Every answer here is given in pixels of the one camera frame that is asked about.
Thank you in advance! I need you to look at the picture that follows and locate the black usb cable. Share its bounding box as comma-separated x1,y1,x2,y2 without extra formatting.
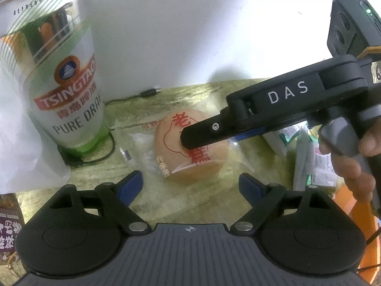
58,87,163,167

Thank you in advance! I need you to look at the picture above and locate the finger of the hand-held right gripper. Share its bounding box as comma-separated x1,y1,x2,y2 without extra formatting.
180,110,265,150

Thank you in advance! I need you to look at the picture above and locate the purple lidded porridge can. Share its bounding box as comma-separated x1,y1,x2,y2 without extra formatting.
0,194,27,269

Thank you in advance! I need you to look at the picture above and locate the packaged round sponge cake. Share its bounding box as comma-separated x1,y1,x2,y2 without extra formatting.
115,92,247,185

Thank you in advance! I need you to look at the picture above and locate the person's right hand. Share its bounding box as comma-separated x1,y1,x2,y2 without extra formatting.
318,130,381,212

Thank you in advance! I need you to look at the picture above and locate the orange gift box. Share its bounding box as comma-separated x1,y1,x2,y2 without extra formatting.
333,182,381,283

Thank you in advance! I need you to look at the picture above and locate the green and white beer can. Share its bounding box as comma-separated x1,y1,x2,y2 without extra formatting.
0,0,112,163

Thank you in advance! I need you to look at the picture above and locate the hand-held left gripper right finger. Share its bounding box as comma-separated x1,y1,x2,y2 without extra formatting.
231,173,332,235

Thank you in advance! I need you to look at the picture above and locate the white plastic bag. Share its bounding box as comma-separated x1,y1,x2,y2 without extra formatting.
0,71,72,194

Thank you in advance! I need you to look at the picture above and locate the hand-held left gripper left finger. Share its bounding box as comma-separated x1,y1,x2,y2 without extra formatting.
45,170,151,236

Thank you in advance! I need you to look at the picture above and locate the wood-grain desktop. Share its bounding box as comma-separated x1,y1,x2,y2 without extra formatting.
15,77,358,227

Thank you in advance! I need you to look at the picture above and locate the walnut crisp snack packet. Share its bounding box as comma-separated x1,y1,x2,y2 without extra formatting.
263,125,310,161
293,131,340,189

